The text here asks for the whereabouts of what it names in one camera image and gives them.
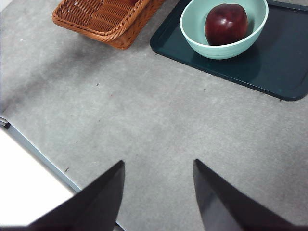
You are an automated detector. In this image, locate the teal ribbed bowl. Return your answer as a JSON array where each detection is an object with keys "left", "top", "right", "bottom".
[{"left": 180, "top": 0, "right": 269, "bottom": 60}]

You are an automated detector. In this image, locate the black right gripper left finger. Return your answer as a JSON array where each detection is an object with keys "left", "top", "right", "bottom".
[{"left": 0, "top": 160, "right": 126, "bottom": 231}]

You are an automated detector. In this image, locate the black rectangular tray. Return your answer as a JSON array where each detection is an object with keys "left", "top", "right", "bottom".
[{"left": 149, "top": 0, "right": 308, "bottom": 102}]

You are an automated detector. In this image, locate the brown wicker basket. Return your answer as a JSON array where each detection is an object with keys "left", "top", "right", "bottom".
[{"left": 51, "top": 0, "right": 167, "bottom": 51}]

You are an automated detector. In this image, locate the dark red plum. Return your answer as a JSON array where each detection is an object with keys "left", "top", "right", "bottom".
[{"left": 205, "top": 3, "right": 249, "bottom": 46}]

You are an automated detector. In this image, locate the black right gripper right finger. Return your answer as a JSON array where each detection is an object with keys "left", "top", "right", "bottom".
[{"left": 192, "top": 159, "right": 308, "bottom": 231}]

